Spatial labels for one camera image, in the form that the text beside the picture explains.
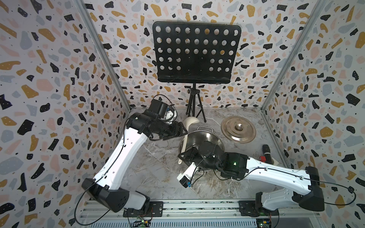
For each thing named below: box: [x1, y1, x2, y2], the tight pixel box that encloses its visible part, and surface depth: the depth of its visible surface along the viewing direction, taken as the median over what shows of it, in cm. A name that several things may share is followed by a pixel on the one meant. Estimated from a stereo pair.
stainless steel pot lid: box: [220, 115, 257, 144], surface depth 109 cm
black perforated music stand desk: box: [152, 21, 242, 85], surface depth 68 cm
